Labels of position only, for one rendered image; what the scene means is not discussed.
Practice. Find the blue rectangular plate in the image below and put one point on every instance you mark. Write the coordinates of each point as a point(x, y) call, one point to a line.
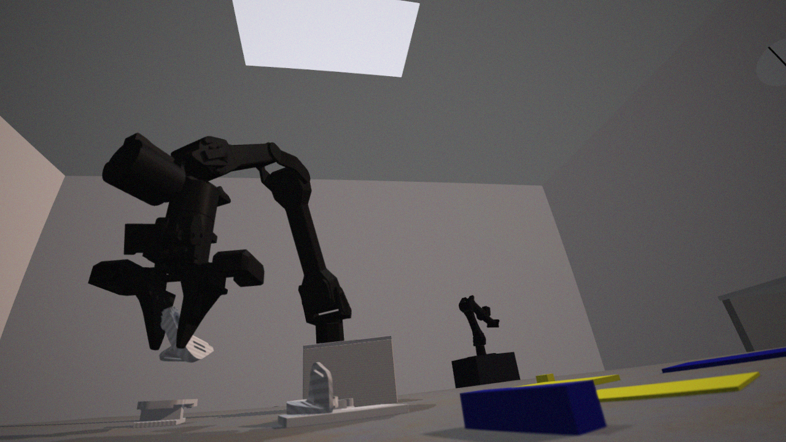
point(754, 356)

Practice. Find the small olive-yellow block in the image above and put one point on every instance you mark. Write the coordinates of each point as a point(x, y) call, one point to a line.
point(545, 378)

